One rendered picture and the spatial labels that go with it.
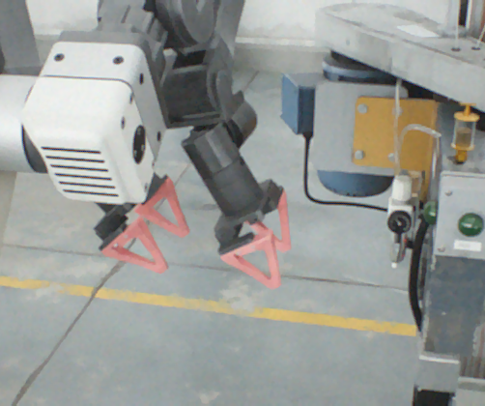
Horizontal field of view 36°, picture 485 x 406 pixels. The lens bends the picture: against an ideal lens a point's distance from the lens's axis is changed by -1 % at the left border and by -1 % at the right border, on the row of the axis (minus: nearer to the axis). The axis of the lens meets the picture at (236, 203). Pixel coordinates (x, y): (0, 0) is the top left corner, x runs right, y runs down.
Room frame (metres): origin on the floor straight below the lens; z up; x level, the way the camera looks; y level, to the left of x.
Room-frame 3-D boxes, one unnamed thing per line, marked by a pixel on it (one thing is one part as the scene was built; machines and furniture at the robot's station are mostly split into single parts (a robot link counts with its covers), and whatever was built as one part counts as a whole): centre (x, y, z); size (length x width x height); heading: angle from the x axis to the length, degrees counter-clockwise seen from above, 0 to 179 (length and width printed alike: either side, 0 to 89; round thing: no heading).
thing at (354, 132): (1.23, -0.28, 1.23); 0.28 x 0.07 x 0.16; 77
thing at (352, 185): (1.32, -0.23, 1.21); 0.15 x 0.15 x 0.25
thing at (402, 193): (1.04, -0.26, 1.14); 0.05 x 0.04 x 0.16; 167
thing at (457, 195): (0.79, -0.27, 1.29); 0.08 x 0.05 x 0.09; 77
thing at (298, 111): (1.30, -0.13, 1.25); 0.10 x 0.08 x 0.12; 12
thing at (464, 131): (0.85, -0.28, 1.37); 0.03 x 0.02 x 0.03; 77
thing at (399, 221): (1.02, -0.25, 1.16); 0.04 x 0.02 x 0.04; 77
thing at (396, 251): (1.05, -0.25, 1.11); 0.03 x 0.03 x 0.06
